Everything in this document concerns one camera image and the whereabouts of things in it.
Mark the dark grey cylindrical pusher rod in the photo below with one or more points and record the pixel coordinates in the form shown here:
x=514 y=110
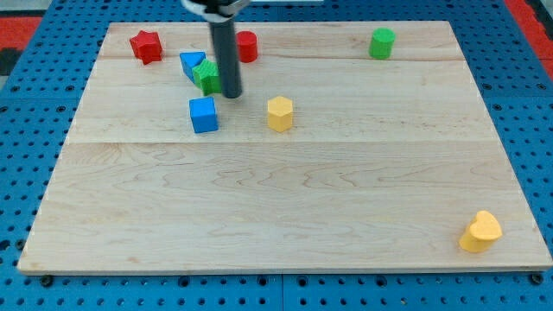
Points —
x=223 y=35

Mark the blue triangle block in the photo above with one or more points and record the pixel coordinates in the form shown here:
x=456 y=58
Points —
x=189 y=60

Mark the blue cube block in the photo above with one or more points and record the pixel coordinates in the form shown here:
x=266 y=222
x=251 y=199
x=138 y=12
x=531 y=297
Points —
x=202 y=112

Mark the red cylinder block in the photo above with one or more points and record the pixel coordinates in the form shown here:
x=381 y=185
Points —
x=247 y=46

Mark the green star block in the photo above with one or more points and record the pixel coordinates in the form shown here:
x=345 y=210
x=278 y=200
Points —
x=206 y=77

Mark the red star block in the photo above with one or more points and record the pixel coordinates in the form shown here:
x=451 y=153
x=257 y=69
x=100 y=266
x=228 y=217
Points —
x=146 y=46

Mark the yellow hexagon block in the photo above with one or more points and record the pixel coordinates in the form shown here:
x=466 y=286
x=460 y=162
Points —
x=280 y=113

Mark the green cylinder block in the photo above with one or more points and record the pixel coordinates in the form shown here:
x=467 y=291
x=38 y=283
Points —
x=381 y=44

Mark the light wooden board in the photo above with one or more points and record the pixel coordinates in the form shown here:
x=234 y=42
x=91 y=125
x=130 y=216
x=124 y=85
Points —
x=386 y=163

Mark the yellow heart block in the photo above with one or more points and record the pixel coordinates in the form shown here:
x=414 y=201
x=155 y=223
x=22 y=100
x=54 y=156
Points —
x=481 y=233

